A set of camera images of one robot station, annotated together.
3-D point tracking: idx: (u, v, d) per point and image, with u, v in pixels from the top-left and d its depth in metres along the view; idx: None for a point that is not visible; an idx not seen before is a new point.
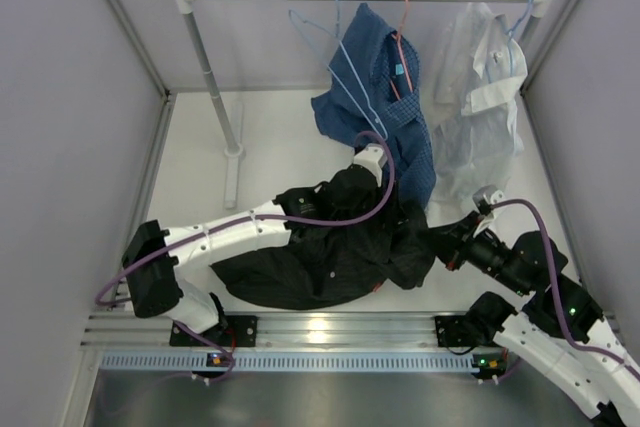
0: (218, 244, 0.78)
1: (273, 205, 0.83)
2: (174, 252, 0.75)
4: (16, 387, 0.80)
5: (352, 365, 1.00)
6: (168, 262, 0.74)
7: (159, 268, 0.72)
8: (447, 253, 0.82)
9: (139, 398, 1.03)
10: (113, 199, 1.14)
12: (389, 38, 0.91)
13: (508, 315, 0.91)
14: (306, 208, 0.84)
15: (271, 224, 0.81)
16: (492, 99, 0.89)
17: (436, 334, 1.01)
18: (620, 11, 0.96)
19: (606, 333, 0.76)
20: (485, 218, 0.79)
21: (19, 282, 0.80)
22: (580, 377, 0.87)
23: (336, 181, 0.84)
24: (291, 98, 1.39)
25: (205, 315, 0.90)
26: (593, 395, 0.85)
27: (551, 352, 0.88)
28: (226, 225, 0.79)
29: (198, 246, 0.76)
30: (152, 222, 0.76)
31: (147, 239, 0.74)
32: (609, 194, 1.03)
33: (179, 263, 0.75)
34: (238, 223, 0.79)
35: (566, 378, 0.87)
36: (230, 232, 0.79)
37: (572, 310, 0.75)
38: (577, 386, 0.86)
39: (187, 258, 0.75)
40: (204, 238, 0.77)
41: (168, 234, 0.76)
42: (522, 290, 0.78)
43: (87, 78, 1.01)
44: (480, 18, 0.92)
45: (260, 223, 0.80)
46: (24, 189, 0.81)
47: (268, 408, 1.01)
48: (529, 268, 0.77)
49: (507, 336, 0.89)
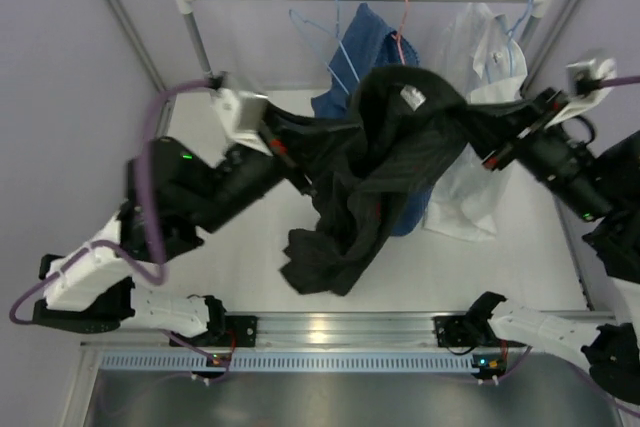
0: (70, 284, 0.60)
1: (113, 224, 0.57)
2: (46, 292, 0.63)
4: (15, 387, 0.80)
5: (352, 365, 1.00)
6: (40, 307, 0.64)
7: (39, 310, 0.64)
8: (498, 148, 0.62)
9: (138, 399, 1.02)
10: (113, 198, 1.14)
12: (389, 38, 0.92)
13: (498, 303, 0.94)
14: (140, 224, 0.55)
15: (108, 253, 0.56)
16: (492, 98, 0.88)
17: (436, 334, 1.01)
18: (620, 12, 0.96)
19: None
20: (573, 104, 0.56)
21: (19, 281, 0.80)
22: (563, 330, 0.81)
23: (182, 182, 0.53)
24: (290, 98, 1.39)
25: (188, 324, 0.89)
26: (578, 342, 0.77)
27: (533, 318, 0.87)
28: (71, 262, 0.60)
29: (57, 287, 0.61)
30: (45, 257, 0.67)
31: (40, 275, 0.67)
32: None
33: (49, 304, 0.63)
34: (79, 258, 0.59)
35: (550, 335, 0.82)
36: (75, 269, 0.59)
37: None
38: (560, 339, 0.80)
39: (54, 300, 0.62)
40: (59, 279, 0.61)
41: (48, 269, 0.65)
42: (593, 212, 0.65)
43: (86, 77, 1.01)
44: (481, 18, 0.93)
45: (96, 253, 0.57)
46: (24, 189, 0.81)
47: (268, 409, 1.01)
48: (622, 187, 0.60)
49: (494, 320, 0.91)
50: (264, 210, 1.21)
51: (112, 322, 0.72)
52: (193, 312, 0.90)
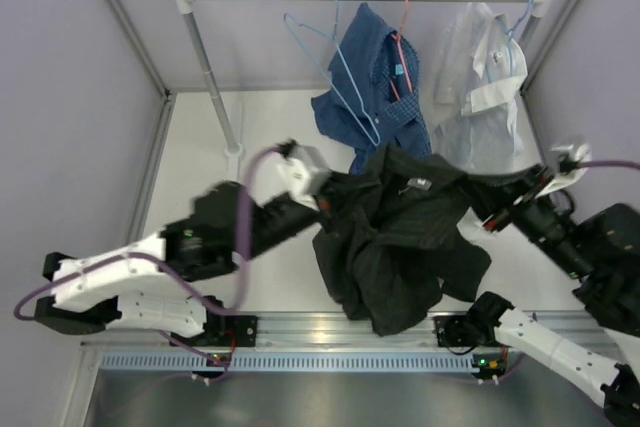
0: (91, 286, 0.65)
1: (157, 239, 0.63)
2: (54, 290, 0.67)
4: (15, 387, 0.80)
5: (353, 365, 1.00)
6: (46, 304, 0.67)
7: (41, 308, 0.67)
8: (495, 211, 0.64)
9: (139, 399, 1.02)
10: (113, 200, 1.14)
12: (389, 38, 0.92)
13: (505, 309, 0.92)
14: (194, 245, 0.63)
15: (146, 264, 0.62)
16: (492, 99, 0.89)
17: (436, 334, 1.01)
18: (620, 12, 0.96)
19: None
20: (559, 177, 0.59)
21: (19, 281, 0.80)
22: (580, 361, 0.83)
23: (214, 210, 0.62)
24: (290, 98, 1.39)
25: (181, 326, 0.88)
26: (596, 378, 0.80)
27: (548, 340, 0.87)
28: (96, 266, 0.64)
29: (74, 287, 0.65)
30: (54, 254, 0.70)
31: (45, 272, 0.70)
32: (610, 193, 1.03)
33: (57, 303, 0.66)
34: (110, 264, 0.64)
35: (567, 364, 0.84)
36: (100, 275, 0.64)
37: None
38: (577, 371, 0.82)
39: (64, 299, 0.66)
40: (79, 279, 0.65)
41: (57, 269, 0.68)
42: (579, 273, 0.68)
43: (87, 78, 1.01)
44: (480, 18, 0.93)
45: (133, 263, 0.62)
46: (24, 189, 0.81)
47: (267, 408, 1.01)
48: (609, 250, 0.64)
49: (504, 330, 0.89)
50: None
51: (101, 326, 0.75)
52: (187, 313, 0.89)
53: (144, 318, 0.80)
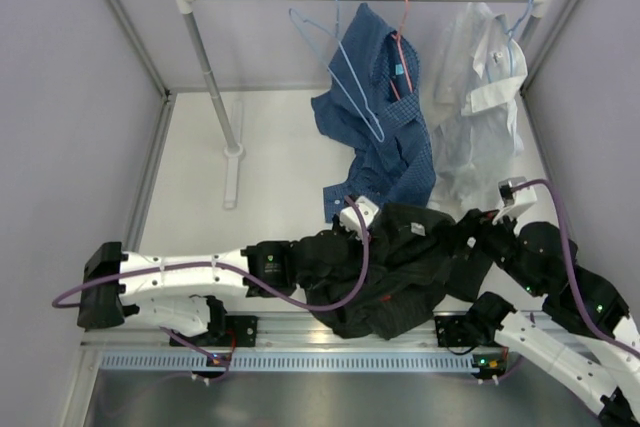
0: (169, 284, 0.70)
1: (238, 255, 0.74)
2: (124, 280, 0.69)
4: (15, 387, 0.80)
5: (352, 366, 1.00)
6: (113, 291, 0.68)
7: (106, 295, 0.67)
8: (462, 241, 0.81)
9: (139, 399, 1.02)
10: (113, 200, 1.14)
12: (389, 38, 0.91)
13: (508, 314, 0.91)
14: (272, 269, 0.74)
15: (232, 275, 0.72)
16: (492, 98, 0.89)
17: (436, 334, 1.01)
18: (620, 12, 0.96)
19: (632, 331, 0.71)
20: (506, 203, 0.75)
21: (20, 281, 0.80)
22: (580, 370, 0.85)
23: (318, 246, 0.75)
24: (290, 98, 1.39)
25: (188, 324, 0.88)
26: (596, 388, 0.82)
27: (550, 347, 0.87)
28: (184, 266, 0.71)
29: (149, 281, 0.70)
30: (117, 243, 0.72)
31: (106, 259, 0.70)
32: (609, 194, 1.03)
33: (125, 293, 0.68)
34: (196, 267, 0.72)
35: (568, 372, 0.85)
36: (187, 275, 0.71)
37: (599, 307, 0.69)
38: (578, 380, 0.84)
39: (135, 290, 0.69)
40: (157, 274, 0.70)
41: (126, 259, 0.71)
42: (533, 287, 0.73)
43: (86, 77, 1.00)
44: (480, 18, 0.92)
45: (219, 272, 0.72)
46: (23, 190, 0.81)
47: (267, 408, 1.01)
48: (540, 259, 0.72)
49: (507, 334, 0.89)
50: (263, 210, 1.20)
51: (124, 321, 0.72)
52: (194, 312, 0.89)
53: (158, 314, 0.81)
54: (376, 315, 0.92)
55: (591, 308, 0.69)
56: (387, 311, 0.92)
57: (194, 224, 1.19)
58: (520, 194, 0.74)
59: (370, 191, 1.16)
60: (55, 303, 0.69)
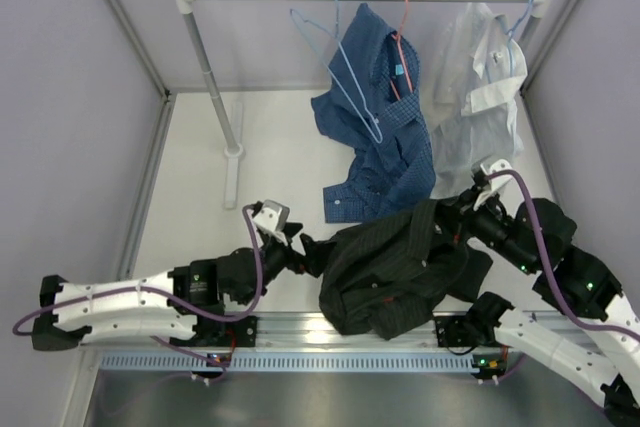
0: (98, 310, 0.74)
1: (165, 279, 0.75)
2: (56, 309, 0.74)
4: (16, 388, 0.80)
5: (352, 366, 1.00)
6: (48, 320, 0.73)
7: (41, 325, 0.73)
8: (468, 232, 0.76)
9: (139, 398, 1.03)
10: (113, 200, 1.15)
12: (389, 38, 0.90)
13: (504, 311, 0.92)
14: (198, 289, 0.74)
15: (156, 297, 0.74)
16: (492, 98, 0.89)
17: (436, 334, 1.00)
18: (620, 13, 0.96)
19: (627, 311, 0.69)
20: (484, 190, 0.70)
21: (20, 282, 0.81)
22: (580, 361, 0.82)
23: (233, 266, 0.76)
24: (290, 98, 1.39)
25: (170, 330, 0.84)
26: (596, 377, 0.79)
27: (549, 340, 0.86)
28: (110, 292, 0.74)
29: (80, 309, 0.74)
30: (54, 276, 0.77)
31: (43, 292, 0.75)
32: (609, 194, 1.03)
33: (59, 322, 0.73)
34: (123, 293, 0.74)
35: (566, 363, 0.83)
36: (113, 302, 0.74)
37: (589, 285, 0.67)
38: (577, 371, 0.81)
39: (67, 318, 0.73)
40: (86, 302, 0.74)
41: (60, 290, 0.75)
42: (528, 265, 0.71)
43: (86, 78, 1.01)
44: (480, 18, 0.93)
45: (145, 295, 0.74)
46: (24, 190, 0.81)
47: (268, 409, 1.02)
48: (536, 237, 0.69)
49: (505, 331, 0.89)
50: None
51: (74, 343, 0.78)
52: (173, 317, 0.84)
53: (119, 329, 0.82)
54: (377, 314, 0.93)
55: (582, 286, 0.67)
56: (390, 309, 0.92)
57: (192, 224, 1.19)
58: (495, 182, 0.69)
59: (370, 191, 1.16)
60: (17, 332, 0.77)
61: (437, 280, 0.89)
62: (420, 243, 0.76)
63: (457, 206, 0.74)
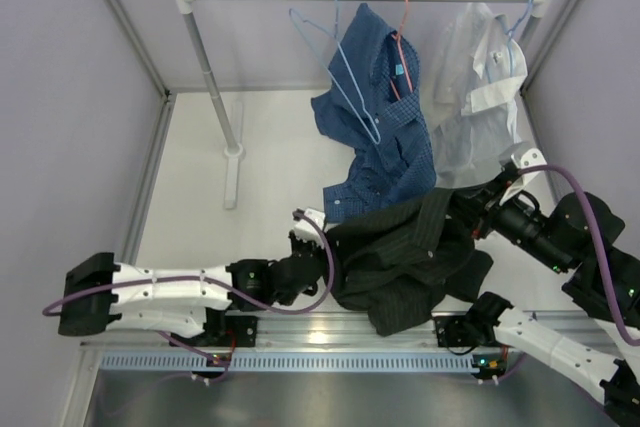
0: (160, 296, 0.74)
1: (224, 272, 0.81)
2: (116, 289, 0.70)
4: (15, 387, 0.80)
5: (352, 365, 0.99)
6: (108, 299, 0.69)
7: (101, 304, 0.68)
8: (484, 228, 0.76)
9: (139, 398, 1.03)
10: (113, 200, 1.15)
12: (389, 38, 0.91)
13: (504, 309, 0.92)
14: (252, 285, 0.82)
15: (220, 289, 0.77)
16: (492, 98, 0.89)
17: (436, 334, 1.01)
18: (620, 13, 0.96)
19: None
20: (514, 183, 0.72)
21: (20, 282, 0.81)
22: (580, 358, 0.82)
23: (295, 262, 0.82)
24: (290, 98, 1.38)
25: (182, 325, 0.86)
26: (595, 374, 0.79)
27: (548, 337, 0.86)
28: (176, 278, 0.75)
29: (141, 292, 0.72)
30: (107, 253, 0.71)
31: (94, 269, 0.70)
32: (609, 194, 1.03)
33: (117, 302, 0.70)
34: (186, 281, 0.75)
35: (565, 361, 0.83)
36: (174, 288, 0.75)
37: (631, 290, 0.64)
38: (577, 368, 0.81)
39: (128, 300, 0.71)
40: (149, 285, 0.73)
41: (118, 270, 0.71)
42: (561, 265, 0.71)
43: (86, 77, 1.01)
44: (480, 18, 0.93)
45: (206, 286, 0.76)
46: (23, 190, 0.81)
47: (268, 409, 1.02)
48: (575, 236, 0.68)
49: (505, 330, 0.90)
50: (263, 209, 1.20)
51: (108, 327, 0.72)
52: (188, 313, 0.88)
53: (143, 318, 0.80)
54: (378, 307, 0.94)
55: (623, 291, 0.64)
56: (391, 303, 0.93)
57: (192, 224, 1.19)
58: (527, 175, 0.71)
59: (370, 191, 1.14)
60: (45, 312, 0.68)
61: (440, 268, 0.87)
62: (427, 234, 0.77)
63: (480, 201, 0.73)
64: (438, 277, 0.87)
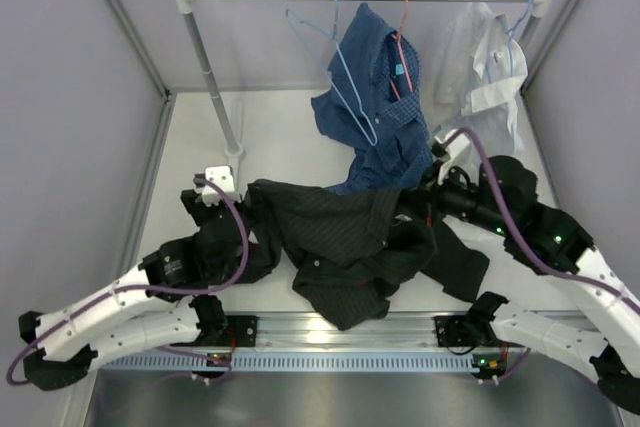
0: (82, 329, 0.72)
1: (138, 272, 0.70)
2: (41, 343, 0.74)
4: (16, 387, 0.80)
5: (352, 365, 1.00)
6: (37, 355, 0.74)
7: (31, 363, 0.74)
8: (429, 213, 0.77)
9: (140, 398, 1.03)
10: (113, 200, 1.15)
12: (389, 38, 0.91)
13: (500, 305, 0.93)
14: (173, 268, 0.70)
15: (134, 295, 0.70)
16: (492, 98, 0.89)
17: (436, 334, 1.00)
18: (620, 14, 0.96)
19: (601, 265, 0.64)
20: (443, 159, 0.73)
21: (20, 283, 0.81)
22: (570, 338, 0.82)
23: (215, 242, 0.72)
24: (291, 98, 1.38)
25: (175, 334, 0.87)
26: (585, 352, 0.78)
27: (541, 324, 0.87)
28: (89, 307, 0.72)
29: (64, 333, 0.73)
30: (28, 313, 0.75)
31: (22, 332, 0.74)
32: (610, 194, 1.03)
33: (47, 353, 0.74)
34: (100, 303, 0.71)
35: (557, 344, 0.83)
36: (92, 315, 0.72)
37: (558, 237, 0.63)
38: (567, 348, 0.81)
39: (55, 347, 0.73)
40: (67, 325, 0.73)
41: (38, 324, 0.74)
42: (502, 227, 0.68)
43: (87, 77, 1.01)
44: (481, 18, 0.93)
45: (122, 296, 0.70)
46: (23, 189, 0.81)
47: (268, 409, 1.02)
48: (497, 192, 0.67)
49: (498, 324, 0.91)
50: None
51: (79, 369, 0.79)
52: (175, 320, 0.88)
53: (124, 345, 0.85)
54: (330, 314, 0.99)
55: (548, 239, 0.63)
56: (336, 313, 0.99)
57: (192, 224, 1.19)
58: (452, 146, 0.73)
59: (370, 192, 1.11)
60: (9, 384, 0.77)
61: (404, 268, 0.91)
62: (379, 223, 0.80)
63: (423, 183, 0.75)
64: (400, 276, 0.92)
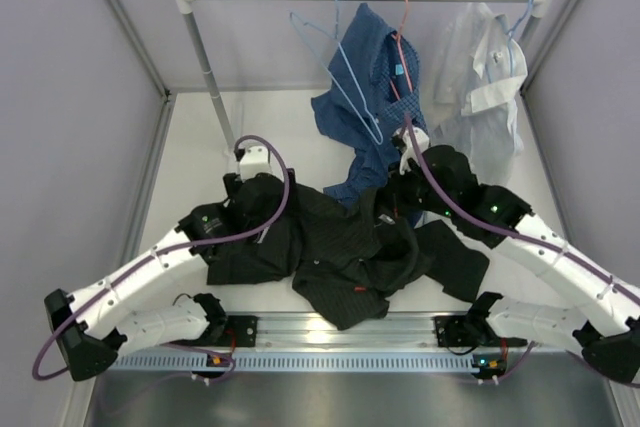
0: (125, 295, 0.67)
1: (176, 233, 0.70)
2: (80, 316, 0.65)
4: (16, 387, 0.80)
5: (352, 365, 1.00)
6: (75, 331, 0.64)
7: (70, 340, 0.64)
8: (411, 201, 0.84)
9: (139, 399, 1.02)
10: (113, 200, 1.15)
12: (389, 38, 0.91)
13: (496, 300, 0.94)
14: (212, 225, 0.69)
15: (179, 253, 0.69)
16: (492, 98, 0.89)
17: (436, 334, 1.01)
18: (620, 14, 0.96)
19: (540, 224, 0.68)
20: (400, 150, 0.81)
21: (20, 283, 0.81)
22: (556, 317, 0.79)
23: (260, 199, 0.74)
24: (291, 98, 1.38)
25: (186, 326, 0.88)
26: (568, 326, 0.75)
27: (529, 311, 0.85)
28: (127, 273, 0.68)
29: (105, 303, 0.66)
30: (56, 291, 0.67)
31: (51, 313, 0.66)
32: (610, 194, 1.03)
33: (90, 326, 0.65)
34: (142, 266, 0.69)
35: (544, 325, 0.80)
36: (134, 279, 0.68)
37: (494, 207, 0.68)
38: (553, 327, 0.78)
39: (97, 320, 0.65)
40: (109, 294, 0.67)
41: (72, 300, 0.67)
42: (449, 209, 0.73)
43: (86, 77, 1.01)
44: (481, 18, 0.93)
45: (165, 257, 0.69)
46: (22, 189, 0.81)
47: (268, 409, 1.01)
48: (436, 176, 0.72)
49: (494, 319, 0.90)
50: None
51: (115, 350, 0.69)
52: (186, 313, 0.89)
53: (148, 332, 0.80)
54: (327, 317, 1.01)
55: (486, 210, 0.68)
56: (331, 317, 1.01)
57: None
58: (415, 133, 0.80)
59: None
60: (37, 378, 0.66)
61: (393, 274, 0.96)
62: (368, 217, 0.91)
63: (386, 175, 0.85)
64: (390, 281, 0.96)
